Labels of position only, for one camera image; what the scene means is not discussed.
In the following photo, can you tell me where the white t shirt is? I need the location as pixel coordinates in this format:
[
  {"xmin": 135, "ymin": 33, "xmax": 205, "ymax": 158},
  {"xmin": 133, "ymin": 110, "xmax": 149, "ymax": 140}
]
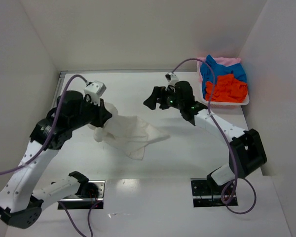
[{"xmin": 88, "ymin": 103, "xmax": 170, "ymax": 160}]

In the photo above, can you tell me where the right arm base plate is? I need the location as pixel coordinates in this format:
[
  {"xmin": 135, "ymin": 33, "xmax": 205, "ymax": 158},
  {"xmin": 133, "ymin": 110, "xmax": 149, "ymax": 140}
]
[{"xmin": 190, "ymin": 178, "xmax": 225, "ymax": 208}]

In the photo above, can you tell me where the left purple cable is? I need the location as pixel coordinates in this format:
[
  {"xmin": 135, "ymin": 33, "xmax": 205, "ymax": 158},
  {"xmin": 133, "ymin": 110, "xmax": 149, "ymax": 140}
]
[{"xmin": 0, "ymin": 75, "xmax": 104, "ymax": 237}]

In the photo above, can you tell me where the pink plastic basket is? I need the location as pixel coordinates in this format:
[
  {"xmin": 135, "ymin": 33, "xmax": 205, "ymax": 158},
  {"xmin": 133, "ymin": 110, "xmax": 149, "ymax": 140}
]
[{"xmin": 197, "ymin": 57, "xmax": 249, "ymax": 107}]

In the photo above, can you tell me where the blue t shirt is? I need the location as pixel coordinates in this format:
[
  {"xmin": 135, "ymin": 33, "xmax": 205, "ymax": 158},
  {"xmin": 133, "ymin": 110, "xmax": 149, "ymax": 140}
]
[{"xmin": 199, "ymin": 55, "xmax": 247, "ymax": 98}]

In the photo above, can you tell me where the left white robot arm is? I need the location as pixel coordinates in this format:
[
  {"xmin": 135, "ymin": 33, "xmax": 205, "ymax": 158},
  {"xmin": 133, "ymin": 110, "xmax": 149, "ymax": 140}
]
[{"xmin": 0, "ymin": 90, "xmax": 112, "ymax": 229}]

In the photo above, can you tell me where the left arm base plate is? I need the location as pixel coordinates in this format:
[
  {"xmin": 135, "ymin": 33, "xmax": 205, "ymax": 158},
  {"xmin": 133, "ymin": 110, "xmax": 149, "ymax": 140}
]
[{"xmin": 60, "ymin": 180, "xmax": 105, "ymax": 210}]

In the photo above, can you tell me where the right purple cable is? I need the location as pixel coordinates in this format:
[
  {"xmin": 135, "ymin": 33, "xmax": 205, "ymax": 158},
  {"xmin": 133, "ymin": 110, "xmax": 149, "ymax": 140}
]
[{"xmin": 171, "ymin": 57, "xmax": 257, "ymax": 214}]

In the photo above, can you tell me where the orange t shirt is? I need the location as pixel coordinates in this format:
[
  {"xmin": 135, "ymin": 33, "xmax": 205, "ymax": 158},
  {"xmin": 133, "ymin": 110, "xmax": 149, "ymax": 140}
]
[{"xmin": 205, "ymin": 74, "xmax": 248, "ymax": 103}]

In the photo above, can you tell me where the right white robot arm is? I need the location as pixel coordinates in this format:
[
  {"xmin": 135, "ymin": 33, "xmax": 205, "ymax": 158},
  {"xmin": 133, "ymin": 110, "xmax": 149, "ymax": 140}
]
[{"xmin": 143, "ymin": 81, "xmax": 267, "ymax": 192}]

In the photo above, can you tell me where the purple cable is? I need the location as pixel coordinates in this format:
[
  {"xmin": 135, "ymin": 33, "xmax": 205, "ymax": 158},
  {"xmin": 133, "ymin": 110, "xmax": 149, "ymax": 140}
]
[
  {"xmin": 0, "ymin": 75, "xmax": 104, "ymax": 237},
  {"xmin": 171, "ymin": 57, "xmax": 257, "ymax": 214}
]

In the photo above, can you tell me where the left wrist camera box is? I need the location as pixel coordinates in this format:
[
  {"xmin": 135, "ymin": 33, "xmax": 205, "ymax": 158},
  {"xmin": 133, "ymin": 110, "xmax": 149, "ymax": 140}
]
[{"xmin": 84, "ymin": 80, "xmax": 107, "ymax": 101}]

